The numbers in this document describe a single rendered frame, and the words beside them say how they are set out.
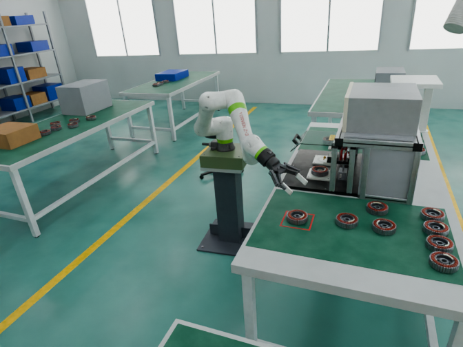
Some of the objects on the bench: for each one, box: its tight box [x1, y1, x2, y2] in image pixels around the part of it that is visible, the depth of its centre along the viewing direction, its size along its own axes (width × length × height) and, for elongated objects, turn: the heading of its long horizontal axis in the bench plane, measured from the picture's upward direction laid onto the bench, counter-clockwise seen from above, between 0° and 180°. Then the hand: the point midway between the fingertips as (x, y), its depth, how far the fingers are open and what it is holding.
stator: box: [311, 165, 329, 177], centre depth 230 cm, size 11×11×4 cm
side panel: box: [360, 148, 422, 205], centre depth 194 cm, size 28×3×32 cm, turn 77°
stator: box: [287, 209, 308, 225], centre depth 188 cm, size 11×11×4 cm
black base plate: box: [280, 149, 362, 197], centre depth 241 cm, size 47×64×2 cm
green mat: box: [245, 189, 463, 286], centre depth 180 cm, size 94×61×1 cm, turn 77°
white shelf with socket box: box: [390, 75, 443, 133], centre depth 287 cm, size 35×37×46 cm
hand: (297, 186), depth 180 cm, fingers open, 13 cm apart
